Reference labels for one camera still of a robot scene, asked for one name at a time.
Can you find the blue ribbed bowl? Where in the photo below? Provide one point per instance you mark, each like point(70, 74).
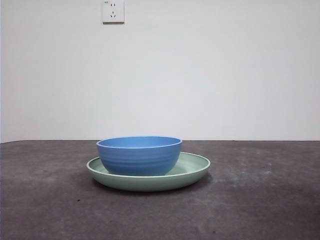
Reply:
point(137, 160)

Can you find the green round plate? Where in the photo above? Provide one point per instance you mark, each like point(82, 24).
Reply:
point(150, 183)

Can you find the white wall socket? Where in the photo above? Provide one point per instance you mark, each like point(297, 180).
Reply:
point(113, 12)

